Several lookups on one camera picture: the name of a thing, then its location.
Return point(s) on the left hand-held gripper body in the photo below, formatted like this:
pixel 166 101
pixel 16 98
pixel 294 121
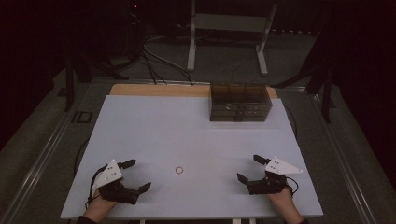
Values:
pixel 107 175

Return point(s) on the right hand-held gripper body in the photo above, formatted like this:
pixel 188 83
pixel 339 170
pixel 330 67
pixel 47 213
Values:
pixel 274 179

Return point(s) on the person's left hand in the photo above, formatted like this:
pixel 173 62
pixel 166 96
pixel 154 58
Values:
pixel 99 207

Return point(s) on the white table mat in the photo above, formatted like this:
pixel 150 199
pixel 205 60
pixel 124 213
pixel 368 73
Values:
pixel 186 140

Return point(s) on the white metal stand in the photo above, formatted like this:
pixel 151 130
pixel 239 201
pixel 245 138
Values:
pixel 229 23

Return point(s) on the dark transparent drawer box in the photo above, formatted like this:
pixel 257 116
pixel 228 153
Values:
pixel 239 102

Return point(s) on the aluminium floor rail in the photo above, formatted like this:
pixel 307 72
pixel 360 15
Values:
pixel 40 165
pixel 342 161

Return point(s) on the person's right hand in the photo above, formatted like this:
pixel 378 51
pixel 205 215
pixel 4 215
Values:
pixel 281 200

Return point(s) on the black stand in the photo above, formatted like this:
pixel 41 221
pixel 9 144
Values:
pixel 70 87
pixel 325 93

